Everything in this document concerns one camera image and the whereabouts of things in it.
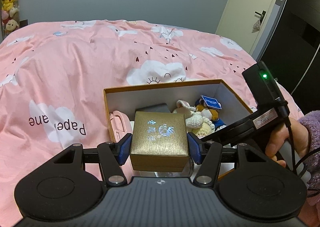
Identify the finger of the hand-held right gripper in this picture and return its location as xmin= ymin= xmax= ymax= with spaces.
xmin=199 ymin=114 xmax=253 ymax=146

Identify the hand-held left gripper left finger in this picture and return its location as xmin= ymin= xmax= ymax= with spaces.
xmin=52 ymin=133 xmax=133 ymax=186

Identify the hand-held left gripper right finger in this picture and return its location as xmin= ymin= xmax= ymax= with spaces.
xmin=187 ymin=132 xmax=261 ymax=186

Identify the brown plush bear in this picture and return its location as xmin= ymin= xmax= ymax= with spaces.
xmin=195 ymin=98 xmax=227 ymax=130

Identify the white crochet toy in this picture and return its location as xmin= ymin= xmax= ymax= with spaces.
xmin=172 ymin=100 xmax=215 ymax=133

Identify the pink handheld fan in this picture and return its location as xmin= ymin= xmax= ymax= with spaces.
xmin=109 ymin=110 xmax=134 ymax=142

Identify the blue hang tag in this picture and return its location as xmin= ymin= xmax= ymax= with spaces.
xmin=201 ymin=95 xmax=222 ymax=110

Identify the gold gift box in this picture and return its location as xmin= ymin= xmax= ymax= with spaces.
xmin=129 ymin=111 xmax=190 ymax=172

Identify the orange cardboard box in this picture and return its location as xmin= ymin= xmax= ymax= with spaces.
xmin=103 ymin=79 xmax=255 ymax=180

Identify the person's right forearm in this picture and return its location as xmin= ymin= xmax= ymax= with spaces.
xmin=296 ymin=110 xmax=320 ymax=207

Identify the person's right hand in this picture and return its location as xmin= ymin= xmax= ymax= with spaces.
xmin=264 ymin=118 xmax=311 ymax=169

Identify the cream door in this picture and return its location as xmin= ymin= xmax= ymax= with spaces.
xmin=215 ymin=0 xmax=293 ymax=54

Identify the pink printed blanket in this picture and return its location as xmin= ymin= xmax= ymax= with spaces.
xmin=0 ymin=19 xmax=320 ymax=227

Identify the cream dog plush toy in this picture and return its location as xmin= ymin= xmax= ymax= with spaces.
xmin=4 ymin=19 xmax=19 ymax=33

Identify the clear tube of plush toys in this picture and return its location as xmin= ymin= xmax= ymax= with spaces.
xmin=0 ymin=0 xmax=22 ymax=35

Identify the yellow plush toy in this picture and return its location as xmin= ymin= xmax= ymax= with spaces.
xmin=2 ymin=0 xmax=20 ymax=11

